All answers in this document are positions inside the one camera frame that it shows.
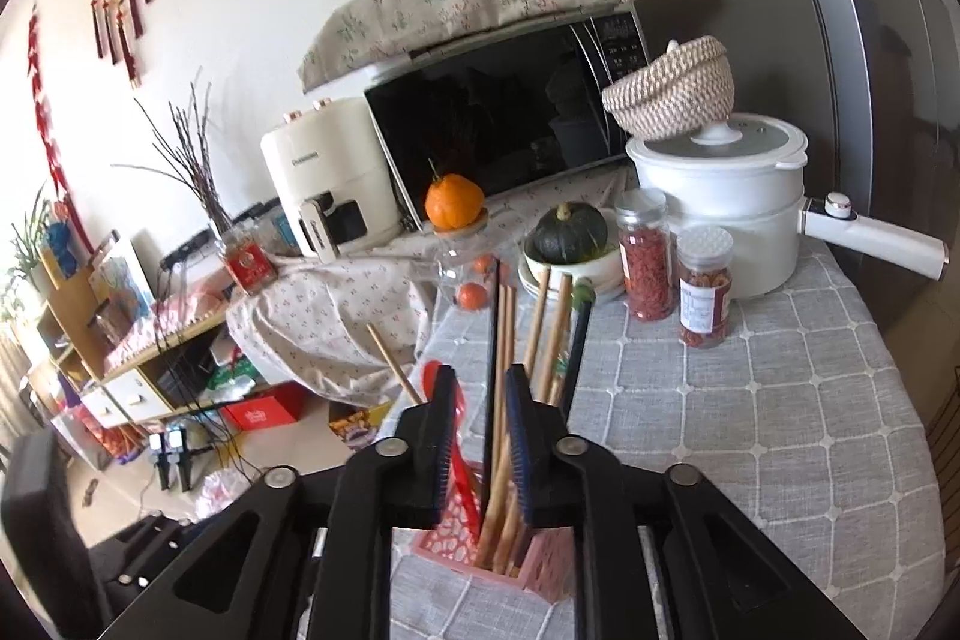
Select green potted plant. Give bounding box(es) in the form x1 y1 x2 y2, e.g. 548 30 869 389
0 182 80 311

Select red labelled jar of chillies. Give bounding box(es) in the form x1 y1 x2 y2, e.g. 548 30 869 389
675 226 736 350

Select red plastic spoon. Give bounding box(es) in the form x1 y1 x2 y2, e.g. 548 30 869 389
421 361 485 540

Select floral cloth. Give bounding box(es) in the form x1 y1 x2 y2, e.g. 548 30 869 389
226 167 638 408

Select woven basket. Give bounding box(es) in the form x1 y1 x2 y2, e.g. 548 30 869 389
601 35 736 142

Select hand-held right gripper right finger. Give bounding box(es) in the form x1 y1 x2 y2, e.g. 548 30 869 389
506 366 863 640

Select pink perforated utensil holder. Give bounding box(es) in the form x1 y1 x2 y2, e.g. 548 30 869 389
414 377 580 605

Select white electric pot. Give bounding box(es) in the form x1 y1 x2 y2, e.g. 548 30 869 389
625 113 950 304

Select red labelled glass vase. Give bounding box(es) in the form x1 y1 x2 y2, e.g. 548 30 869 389
217 227 278 296

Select clear glass jar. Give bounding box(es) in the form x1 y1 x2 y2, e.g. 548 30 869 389
431 209 500 311

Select black microwave oven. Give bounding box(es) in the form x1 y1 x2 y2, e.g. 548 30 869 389
364 6 653 232

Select dark green pumpkin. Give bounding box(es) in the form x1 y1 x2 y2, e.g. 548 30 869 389
531 201 608 266

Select red gift box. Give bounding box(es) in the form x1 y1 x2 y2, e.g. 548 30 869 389
220 385 307 431

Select long bamboo cooking chopstick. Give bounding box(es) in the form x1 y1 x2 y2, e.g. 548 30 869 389
365 323 423 405

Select colourful snack box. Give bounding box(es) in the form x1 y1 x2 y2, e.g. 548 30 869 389
330 404 395 446

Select dry branches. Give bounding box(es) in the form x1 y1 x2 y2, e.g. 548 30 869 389
111 66 233 236

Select wooden shelf unit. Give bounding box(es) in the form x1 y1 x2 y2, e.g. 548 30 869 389
15 265 248 461

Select black power strip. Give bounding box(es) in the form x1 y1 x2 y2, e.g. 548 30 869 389
161 227 215 270

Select white bowl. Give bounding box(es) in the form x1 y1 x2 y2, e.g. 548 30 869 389
521 235 627 289

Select colourful picture board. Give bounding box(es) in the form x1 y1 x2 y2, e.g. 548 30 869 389
88 235 155 319

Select grey refrigerator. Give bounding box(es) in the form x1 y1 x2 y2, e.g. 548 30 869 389
750 0 960 386

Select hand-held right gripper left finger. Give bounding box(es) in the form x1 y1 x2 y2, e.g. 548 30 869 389
105 366 458 640

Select cream air fryer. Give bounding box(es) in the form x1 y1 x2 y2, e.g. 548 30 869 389
260 96 406 259

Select jar of red goji berries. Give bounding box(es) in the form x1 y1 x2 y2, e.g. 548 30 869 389
615 188 677 322

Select red hanging decoration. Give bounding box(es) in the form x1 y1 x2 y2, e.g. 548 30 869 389
28 2 95 255

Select white plastic bag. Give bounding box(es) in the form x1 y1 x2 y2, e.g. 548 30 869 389
191 467 256 521

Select grey quilted tablecloth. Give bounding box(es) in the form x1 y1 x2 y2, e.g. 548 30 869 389
375 235 950 640

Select plain wooden chopstick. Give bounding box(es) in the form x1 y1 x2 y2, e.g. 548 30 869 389
523 267 553 390
541 272 573 407

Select light bamboo chopstick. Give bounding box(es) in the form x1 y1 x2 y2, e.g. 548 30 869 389
484 284 511 551
504 286 520 378

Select black chopstick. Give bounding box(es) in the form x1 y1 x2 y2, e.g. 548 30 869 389
559 299 593 420
486 284 502 461

